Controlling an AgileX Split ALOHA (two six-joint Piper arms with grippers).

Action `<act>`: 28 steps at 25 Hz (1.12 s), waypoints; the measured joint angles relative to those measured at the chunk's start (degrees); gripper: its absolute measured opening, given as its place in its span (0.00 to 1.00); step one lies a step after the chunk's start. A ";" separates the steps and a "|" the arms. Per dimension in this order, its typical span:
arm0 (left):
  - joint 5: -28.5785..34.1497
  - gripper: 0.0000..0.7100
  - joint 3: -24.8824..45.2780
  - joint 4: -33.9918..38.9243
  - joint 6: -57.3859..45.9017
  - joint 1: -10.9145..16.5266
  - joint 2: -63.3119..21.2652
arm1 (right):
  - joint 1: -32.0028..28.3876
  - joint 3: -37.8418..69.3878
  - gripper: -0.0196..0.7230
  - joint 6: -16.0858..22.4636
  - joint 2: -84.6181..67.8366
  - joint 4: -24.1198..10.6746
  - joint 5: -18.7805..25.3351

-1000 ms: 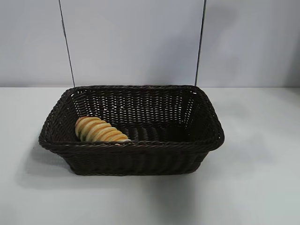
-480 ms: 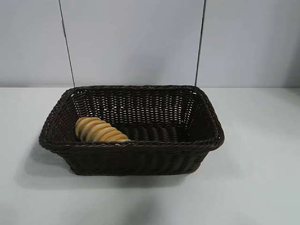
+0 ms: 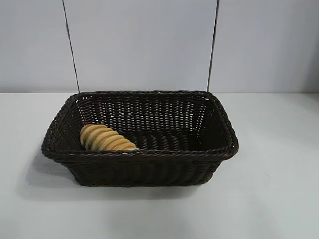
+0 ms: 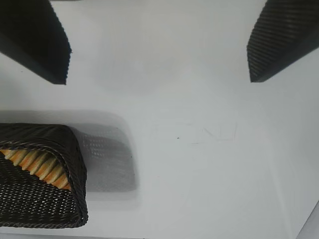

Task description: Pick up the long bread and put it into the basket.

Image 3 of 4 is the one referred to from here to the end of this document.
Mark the dark brown wicker basket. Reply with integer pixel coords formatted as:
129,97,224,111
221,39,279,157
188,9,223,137
41,90,239,187

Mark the long striped bread loaf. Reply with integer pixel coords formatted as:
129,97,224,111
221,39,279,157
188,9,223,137
79,123,141,153

